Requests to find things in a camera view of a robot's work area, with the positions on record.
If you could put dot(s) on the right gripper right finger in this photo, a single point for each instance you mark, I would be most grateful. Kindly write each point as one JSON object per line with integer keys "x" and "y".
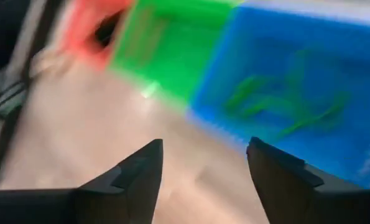
{"x": 296, "y": 199}

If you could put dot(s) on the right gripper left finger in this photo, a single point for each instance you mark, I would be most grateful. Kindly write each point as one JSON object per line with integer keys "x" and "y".
{"x": 110, "y": 202}

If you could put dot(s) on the green rubber band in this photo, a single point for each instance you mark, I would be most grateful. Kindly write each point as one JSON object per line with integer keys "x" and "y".
{"x": 245, "y": 91}
{"x": 315, "y": 118}

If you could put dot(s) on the orange plastic basket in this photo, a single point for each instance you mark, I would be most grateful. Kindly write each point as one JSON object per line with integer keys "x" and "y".
{"x": 82, "y": 31}

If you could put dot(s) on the green plastic basket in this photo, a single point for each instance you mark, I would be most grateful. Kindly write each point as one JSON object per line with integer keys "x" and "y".
{"x": 178, "y": 40}

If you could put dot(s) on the blue plastic basket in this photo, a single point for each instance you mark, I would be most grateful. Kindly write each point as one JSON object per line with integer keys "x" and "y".
{"x": 312, "y": 56}

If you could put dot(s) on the black table frame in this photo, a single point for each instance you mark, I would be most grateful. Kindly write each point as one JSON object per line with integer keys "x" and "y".
{"x": 7, "y": 137}

